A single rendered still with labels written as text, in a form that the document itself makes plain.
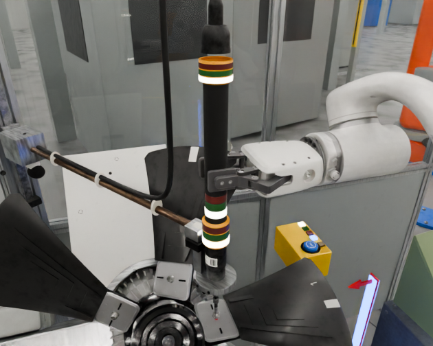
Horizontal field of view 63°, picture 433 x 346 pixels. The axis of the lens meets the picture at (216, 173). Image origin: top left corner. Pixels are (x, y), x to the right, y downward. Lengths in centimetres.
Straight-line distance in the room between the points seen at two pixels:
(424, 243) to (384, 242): 101
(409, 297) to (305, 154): 69
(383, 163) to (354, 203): 117
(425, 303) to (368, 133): 62
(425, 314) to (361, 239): 87
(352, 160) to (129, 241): 56
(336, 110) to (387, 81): 9
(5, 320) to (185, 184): 44
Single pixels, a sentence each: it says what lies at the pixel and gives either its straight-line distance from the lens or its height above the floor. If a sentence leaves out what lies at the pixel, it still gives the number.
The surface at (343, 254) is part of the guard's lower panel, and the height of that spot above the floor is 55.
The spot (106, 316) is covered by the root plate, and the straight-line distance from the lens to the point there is 70.
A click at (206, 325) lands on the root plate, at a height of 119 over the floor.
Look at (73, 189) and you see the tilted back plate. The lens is 93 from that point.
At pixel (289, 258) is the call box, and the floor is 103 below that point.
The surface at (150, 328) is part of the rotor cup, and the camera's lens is 63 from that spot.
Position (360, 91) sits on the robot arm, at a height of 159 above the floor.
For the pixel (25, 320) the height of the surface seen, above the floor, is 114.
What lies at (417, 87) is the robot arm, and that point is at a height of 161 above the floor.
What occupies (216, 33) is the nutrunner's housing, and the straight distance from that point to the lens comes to 44.
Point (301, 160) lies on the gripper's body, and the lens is 52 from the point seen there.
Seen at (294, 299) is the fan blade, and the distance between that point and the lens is 76.
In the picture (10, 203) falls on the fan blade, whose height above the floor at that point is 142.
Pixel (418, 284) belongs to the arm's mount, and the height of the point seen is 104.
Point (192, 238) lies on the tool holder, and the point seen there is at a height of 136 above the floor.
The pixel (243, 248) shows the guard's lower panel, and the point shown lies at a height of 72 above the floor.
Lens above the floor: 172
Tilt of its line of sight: 27 degrees down
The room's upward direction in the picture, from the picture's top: straight up
